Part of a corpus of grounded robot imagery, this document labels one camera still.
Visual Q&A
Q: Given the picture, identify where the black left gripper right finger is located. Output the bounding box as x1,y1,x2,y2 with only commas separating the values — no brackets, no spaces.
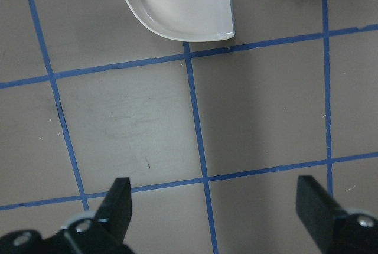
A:
295,175,377,253

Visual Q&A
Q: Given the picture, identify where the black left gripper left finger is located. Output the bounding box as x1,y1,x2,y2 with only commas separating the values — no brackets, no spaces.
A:
1,177,132,253

